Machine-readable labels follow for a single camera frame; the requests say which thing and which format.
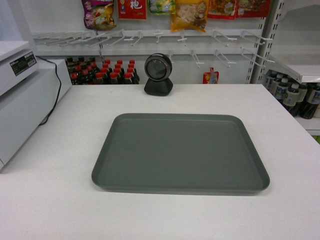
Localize purple snack bag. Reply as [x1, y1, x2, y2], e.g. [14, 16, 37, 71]
[81, 0, 116, 31]

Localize black cap cola bottle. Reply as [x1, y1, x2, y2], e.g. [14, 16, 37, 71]
[67, 65, 81, 85]

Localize red snack bag far right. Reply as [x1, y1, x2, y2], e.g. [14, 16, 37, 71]
[236, 0, 271, 18]

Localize red snack bag with character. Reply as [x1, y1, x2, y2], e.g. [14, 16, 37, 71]
[117, 0, 147, 20]

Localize black power cable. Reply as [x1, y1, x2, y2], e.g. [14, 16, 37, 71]
[36, 55, 63, 126]

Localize green snack bag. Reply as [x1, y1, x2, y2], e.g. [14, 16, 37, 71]
[148, 0, 176, 15]

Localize black round barcode scanner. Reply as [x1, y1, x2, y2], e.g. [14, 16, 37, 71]
[144, 53, 173, 97]

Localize yellow chips bag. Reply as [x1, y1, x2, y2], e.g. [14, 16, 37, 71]
[170, 0, 210, 33]

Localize red cap soy bottle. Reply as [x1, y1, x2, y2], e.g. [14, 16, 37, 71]
[123, 72, 135, 85]
[109, 72, 120, 85]
[93, 72, 105, 85]

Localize white cash register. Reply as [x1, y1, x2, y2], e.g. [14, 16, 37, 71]
[0, 40, 72, 168]

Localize dark bottle white label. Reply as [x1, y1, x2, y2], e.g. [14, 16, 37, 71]
[273, 78, 289, 102]
[282, 83, 301, 117]

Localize dark bottle far right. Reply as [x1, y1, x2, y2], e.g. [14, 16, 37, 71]
[299, 82, 320, 119]

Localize grey rectangular serving tray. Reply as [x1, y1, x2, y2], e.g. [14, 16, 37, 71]
[91, 113, 270, 195]

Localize white peg hook rail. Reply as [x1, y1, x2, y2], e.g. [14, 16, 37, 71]
[32, 29, 272, 68]

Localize small red packet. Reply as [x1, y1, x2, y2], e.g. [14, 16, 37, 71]
[202, 67, 219, 84]

